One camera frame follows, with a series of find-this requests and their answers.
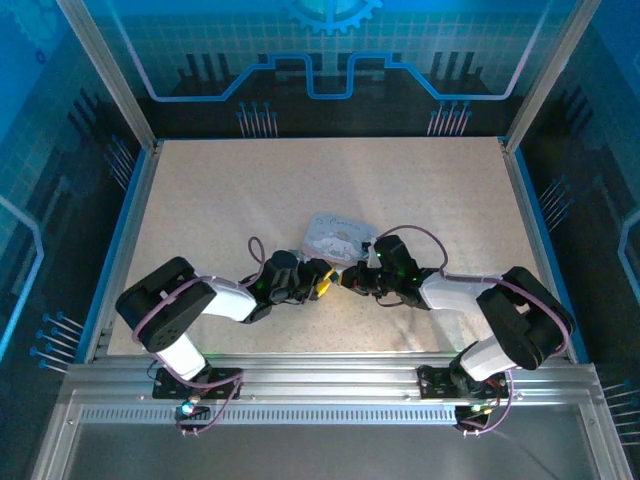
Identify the slotted aluminium cable duct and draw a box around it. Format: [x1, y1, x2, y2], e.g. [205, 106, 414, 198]
[78, 403, 464, 427]

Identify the small controller board with LED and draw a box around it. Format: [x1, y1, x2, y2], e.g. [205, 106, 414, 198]
[173, 397, 212, 424]
[453, 403, 492, 427]

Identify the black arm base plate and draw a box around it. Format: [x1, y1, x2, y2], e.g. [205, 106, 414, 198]
[151, 367, 245, 401]
[416, 364, 512, 401]

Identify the aluminium corner post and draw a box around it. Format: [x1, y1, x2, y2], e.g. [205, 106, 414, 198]
[503, 0, 599, 147]
[55, 0, 159, 151]

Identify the aluminium front rail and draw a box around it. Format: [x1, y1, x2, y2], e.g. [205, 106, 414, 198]
[62, 351, 604, 404]

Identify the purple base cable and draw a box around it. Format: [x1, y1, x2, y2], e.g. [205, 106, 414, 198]
[457, 372, 516, 437]
[174, 372, 247, 437]

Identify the aluminium side rail blue edged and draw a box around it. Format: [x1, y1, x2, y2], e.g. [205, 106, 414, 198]
[74, 139, 165, 364]
[498, 135, 592, 365]

